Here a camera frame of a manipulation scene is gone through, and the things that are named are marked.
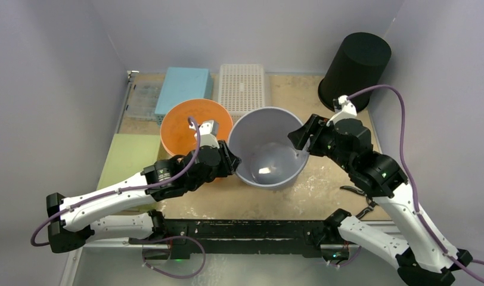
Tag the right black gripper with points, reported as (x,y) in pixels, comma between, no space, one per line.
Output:
(308,134)

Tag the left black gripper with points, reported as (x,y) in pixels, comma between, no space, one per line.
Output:
(230,162)

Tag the grey plastic bucket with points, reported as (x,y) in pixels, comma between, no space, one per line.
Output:
(268,158)

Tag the orange bucket black rim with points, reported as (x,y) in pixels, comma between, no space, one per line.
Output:
(178,138)

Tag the white perforated plastic basket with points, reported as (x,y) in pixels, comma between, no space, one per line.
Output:
(243,88)

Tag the blue perforated plastic basket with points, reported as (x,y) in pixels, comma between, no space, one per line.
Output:
(182,84)

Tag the green perforated plastic basket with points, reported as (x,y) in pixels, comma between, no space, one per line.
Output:
(129,154)

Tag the black plastic bucket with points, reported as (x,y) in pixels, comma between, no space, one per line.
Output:
(358,63)

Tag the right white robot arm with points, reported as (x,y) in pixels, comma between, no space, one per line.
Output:
(418,257)

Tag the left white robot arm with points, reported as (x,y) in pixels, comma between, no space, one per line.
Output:
(95,216)

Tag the clear plastic screw organizer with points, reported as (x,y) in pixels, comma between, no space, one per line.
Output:
(143,100)

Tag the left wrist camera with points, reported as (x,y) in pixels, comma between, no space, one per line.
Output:
(206,133)

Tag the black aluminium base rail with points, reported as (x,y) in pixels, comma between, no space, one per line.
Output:
(304,237)

